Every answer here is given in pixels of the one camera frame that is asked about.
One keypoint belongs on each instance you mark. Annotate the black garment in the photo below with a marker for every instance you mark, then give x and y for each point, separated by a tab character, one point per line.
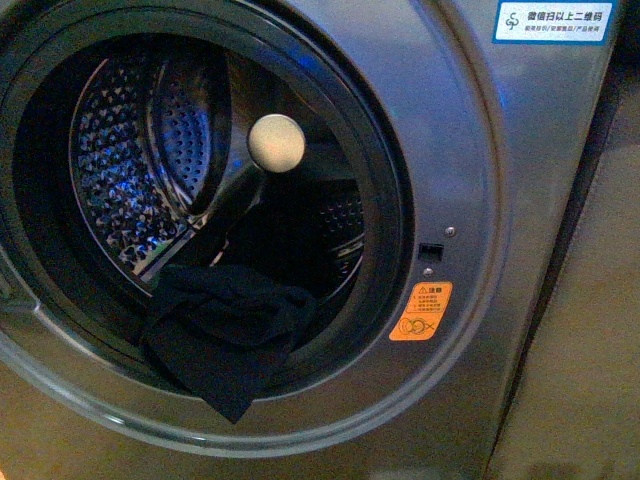
222	332

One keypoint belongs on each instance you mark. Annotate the grey front-load washing machine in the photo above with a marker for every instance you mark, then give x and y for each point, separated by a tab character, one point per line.
489	138

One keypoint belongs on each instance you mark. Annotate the black rubber door gasket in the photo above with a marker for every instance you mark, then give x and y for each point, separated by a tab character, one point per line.
342	241

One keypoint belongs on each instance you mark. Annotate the round cream drum hub cap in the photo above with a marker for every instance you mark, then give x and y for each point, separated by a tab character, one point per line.
276	143

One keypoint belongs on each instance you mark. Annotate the orange warning sticker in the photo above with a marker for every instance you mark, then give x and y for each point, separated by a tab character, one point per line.
423	312

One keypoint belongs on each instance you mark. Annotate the perforated steel drum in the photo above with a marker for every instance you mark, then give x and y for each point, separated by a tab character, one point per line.
158	153

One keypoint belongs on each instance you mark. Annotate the blue white QR label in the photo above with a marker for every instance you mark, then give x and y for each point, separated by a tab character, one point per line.
553	22

